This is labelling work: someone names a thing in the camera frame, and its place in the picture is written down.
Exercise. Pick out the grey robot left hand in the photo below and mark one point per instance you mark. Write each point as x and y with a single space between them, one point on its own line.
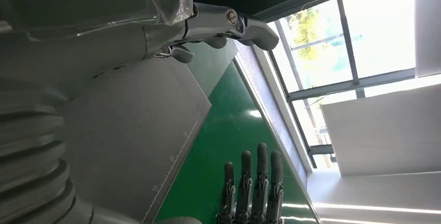
86 26

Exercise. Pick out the green conveyor belt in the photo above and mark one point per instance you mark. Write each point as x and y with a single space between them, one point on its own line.
220 139

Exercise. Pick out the dark grey scale platform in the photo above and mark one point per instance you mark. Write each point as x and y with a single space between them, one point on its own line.
137 122

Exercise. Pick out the silver conveyor side rail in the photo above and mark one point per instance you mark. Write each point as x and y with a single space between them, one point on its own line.
275 136

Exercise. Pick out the dark window frame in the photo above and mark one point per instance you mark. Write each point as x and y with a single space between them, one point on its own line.
348 84

